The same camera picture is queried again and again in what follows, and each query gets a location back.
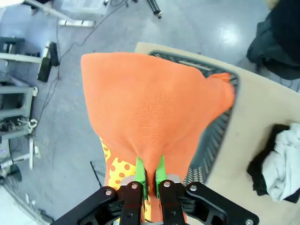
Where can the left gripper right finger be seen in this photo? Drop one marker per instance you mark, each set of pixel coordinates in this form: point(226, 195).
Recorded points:
point(170, 201)

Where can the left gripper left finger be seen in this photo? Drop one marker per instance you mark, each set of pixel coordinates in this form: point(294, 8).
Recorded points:
point(133, 201)

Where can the black shorts with button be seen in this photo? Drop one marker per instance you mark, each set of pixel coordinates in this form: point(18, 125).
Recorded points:
point(255, 173)

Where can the orange top with yellow print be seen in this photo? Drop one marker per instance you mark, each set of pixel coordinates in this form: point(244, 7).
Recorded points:
point(152, 93)

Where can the light grey top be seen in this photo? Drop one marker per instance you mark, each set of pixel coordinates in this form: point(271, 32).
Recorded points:
point(283, 164)

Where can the grey plastic lattice basket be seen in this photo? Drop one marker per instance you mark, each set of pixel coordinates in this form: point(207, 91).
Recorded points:
point(211, 145)

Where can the black floor block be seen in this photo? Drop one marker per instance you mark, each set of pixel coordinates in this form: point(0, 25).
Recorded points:
point(54, 54)
point(44, 70)

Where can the person in black t-shirt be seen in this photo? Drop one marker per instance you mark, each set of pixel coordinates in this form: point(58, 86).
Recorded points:
point(281, 35)

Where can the grey metal frame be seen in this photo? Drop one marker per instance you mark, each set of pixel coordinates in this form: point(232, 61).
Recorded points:
point(14, 98)

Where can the black camera tripod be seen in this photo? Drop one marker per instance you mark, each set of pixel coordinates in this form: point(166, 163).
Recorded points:
point(154, 8)

